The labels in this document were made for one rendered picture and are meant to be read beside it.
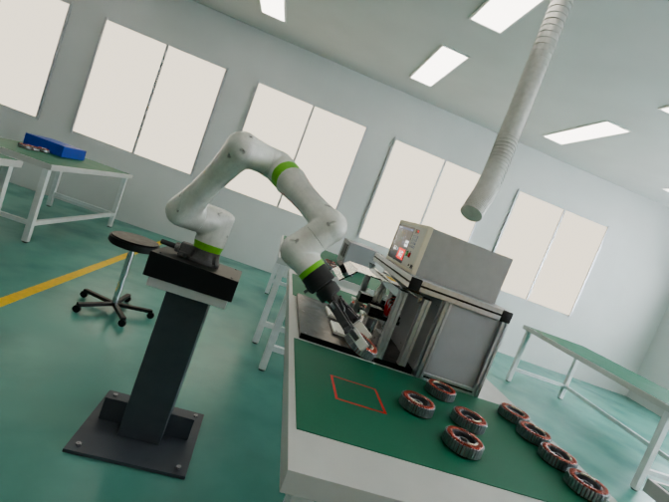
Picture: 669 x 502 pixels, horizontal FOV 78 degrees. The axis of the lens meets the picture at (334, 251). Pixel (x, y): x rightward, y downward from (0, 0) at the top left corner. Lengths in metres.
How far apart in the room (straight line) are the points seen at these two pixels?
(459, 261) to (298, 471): 1.13
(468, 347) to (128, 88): 6.11
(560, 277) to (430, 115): 3.50
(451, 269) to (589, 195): 6.45
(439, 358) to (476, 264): 0.41
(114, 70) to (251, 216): 2.76
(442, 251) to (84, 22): 6.44
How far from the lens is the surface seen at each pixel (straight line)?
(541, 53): 3.66
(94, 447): 2.09
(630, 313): 8.95
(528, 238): 7.56
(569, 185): 7.89
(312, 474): 0.92
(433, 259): 1.73
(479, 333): 1.77
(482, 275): 1.82
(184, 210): 1.74
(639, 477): 4.51
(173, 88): 6.81
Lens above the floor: 1.24
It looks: 5 degrees down
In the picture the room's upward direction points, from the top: 21 degrees clockwise
